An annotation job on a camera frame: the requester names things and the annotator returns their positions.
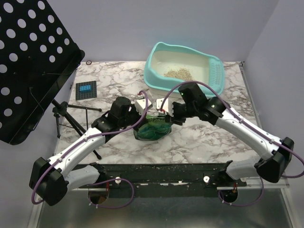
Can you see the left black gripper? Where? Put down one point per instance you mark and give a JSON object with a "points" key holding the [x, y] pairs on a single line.
{"points": [[133, 109]]}

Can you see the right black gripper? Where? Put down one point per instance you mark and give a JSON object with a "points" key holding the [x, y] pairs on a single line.
{"points": [[176, 115]]}

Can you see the green litter bag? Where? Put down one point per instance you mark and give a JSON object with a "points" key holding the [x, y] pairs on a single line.
{"points": [[152, 128]]}

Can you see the teal white litter box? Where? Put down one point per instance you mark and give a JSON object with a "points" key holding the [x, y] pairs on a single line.
{"points": [[168, 65]]}

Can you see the clear plastic scoop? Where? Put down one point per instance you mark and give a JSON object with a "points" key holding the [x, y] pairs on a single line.
{"points": [[153, 98]]}

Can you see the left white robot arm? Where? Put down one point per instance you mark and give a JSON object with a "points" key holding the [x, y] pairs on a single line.
{"points": [[51, 179]]}

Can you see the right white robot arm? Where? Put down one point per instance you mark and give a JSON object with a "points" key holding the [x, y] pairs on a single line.
{"points": [[273, 154]]}

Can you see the beige litter pellets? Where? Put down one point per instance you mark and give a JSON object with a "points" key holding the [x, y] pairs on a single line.
{"points": [[182, 74]]}

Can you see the dark grey lego baseplate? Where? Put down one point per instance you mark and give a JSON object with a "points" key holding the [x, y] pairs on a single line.
{"points": [[88, 95]]}

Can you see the blue lego brick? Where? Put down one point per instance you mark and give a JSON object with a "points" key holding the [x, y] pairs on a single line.
{"points": [[85, 88]]}

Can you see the black perforated music stand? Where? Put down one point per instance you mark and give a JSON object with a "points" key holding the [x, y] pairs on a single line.
{"points": [[37, 57]]}

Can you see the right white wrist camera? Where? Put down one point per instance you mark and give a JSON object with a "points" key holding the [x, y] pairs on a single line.
{"points": [[164, 108]]}

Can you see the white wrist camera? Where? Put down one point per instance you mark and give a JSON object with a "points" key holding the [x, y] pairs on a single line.
{"points": [[140, 104], [164, 108]]}

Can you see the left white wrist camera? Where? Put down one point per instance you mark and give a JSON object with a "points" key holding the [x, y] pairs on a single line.
{"points": [[140, 104]]}

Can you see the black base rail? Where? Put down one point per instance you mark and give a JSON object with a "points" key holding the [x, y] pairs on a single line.
{"points": [[167, 180]]}

